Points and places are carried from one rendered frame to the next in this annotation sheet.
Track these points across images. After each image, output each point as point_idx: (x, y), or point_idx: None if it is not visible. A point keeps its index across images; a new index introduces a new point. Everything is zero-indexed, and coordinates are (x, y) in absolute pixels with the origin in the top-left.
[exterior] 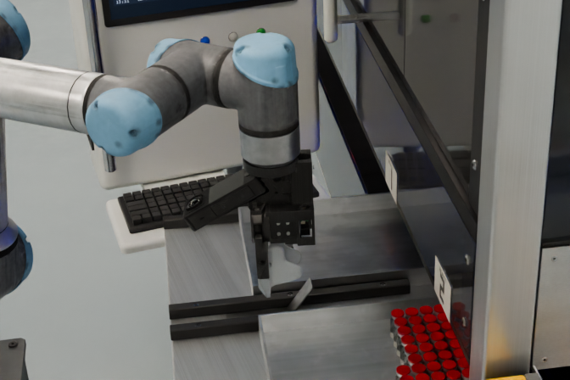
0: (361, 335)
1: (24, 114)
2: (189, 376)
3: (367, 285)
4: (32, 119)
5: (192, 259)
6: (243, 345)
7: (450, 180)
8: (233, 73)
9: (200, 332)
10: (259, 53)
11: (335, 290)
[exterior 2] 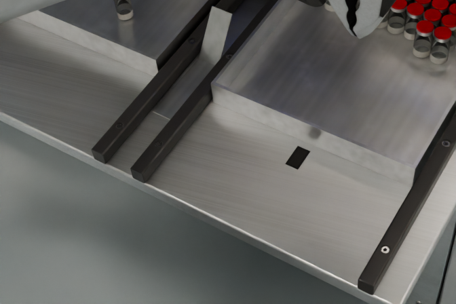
0: (304, 29)
1: None
2: (223, 201)
3: None
4: None
5: (18, 84)
6: (220, 126)
7: None
8: None
9: (167, 148)
10: None
11: (226, 5)
